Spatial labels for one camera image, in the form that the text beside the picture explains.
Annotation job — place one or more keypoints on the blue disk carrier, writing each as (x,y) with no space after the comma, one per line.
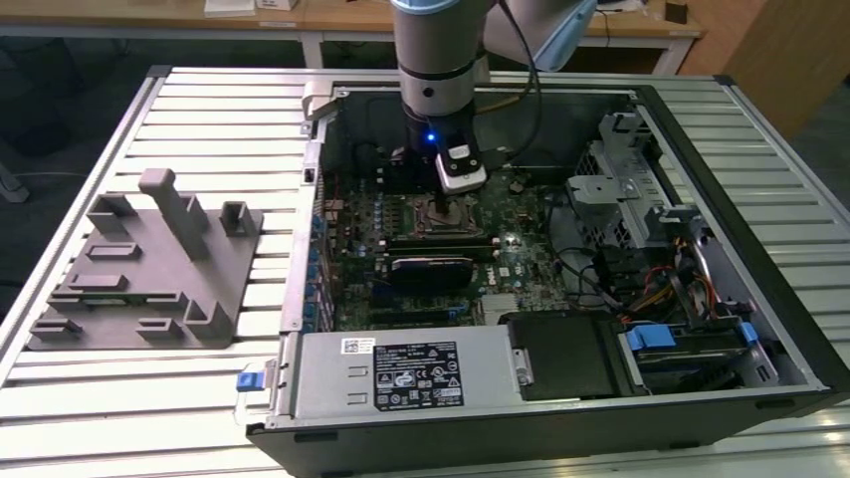
(651,338)

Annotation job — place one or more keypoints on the small black box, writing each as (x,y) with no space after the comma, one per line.
(675,12)

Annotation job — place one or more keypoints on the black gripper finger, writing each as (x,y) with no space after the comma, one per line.
(441,206)

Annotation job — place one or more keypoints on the wooden cabinet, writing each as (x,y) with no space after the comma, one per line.
(783,60)

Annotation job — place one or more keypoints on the round coin battery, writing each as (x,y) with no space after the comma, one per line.
(516,187)

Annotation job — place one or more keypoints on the black expansion slot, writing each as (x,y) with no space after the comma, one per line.
(411,317)

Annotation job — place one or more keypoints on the black RAM stick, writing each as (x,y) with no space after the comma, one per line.
(437,243)
(444,253)

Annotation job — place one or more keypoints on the wooden desk white legs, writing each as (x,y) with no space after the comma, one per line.
(199,22)

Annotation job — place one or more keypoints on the grey plastic parts rack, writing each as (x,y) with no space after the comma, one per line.
(165,279)

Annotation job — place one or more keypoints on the silver chipset heatsink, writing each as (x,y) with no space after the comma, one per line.
(499,304)

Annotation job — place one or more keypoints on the green motherboard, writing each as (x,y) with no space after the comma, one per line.
(531,259)

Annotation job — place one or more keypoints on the blue power supply latch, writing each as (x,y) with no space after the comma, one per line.
(248,381)

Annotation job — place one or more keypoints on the black graphics card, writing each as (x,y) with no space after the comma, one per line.
(431,274)

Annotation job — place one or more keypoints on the grey plastic bracket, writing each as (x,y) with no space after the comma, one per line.
(676,215)

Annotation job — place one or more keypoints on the small blue plastic clip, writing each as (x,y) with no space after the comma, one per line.
(748,332)

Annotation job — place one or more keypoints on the black open PC case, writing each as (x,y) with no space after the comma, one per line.
(531,448)

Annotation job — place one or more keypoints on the grey metal leg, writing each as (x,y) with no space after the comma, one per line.
(12,186)

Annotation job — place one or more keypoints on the CPU socket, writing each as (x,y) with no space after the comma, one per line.
(446,235)

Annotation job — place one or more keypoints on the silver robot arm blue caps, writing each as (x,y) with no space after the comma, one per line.
(435,65)

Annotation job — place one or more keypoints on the silver power supply unit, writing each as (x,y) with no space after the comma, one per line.
(332,378)

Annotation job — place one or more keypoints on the white cardboard box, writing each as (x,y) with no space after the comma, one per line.
(277,4)
(228,6)

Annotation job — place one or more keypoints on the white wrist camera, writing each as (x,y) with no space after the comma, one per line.
(462,171)

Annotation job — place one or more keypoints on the silver metal drive cage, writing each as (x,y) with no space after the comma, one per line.
(620,164)

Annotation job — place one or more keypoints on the silver square CPU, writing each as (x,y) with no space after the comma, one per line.
(463,215)

